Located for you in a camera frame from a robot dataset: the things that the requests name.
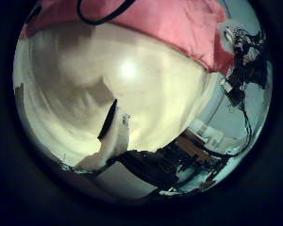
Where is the orange fabric shirt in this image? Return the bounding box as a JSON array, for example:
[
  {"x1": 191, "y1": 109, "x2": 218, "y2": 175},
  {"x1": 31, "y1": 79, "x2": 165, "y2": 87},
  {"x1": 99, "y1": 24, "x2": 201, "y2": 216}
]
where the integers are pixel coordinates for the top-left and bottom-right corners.
[{"x1": 20, "y1": 0, "x2": 235, "y2": 76}]

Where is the right hand cable bundle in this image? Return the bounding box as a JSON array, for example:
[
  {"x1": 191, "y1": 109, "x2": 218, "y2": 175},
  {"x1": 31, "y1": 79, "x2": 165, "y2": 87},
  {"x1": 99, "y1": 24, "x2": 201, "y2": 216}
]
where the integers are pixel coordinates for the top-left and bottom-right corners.
[{"x1": 207, "y1": 100, "x2": 254, "y2": 158}]

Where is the black cable loop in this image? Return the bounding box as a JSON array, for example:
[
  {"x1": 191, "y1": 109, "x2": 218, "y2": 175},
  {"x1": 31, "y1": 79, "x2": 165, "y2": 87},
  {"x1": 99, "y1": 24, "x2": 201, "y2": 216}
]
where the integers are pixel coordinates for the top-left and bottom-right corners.
[{"x1": 76, "y1": 0, "x2": 137, "y2": 26}]

